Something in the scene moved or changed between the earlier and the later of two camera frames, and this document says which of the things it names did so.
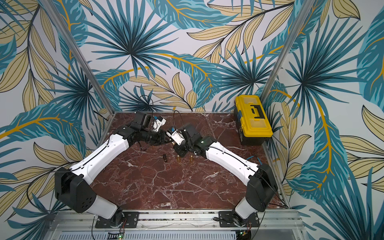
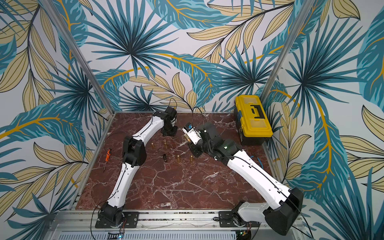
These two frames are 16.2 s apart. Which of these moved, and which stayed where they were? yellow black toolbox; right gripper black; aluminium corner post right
Moved: right gripper black
Stayed: aluminium corner post right; yellow black toolbox
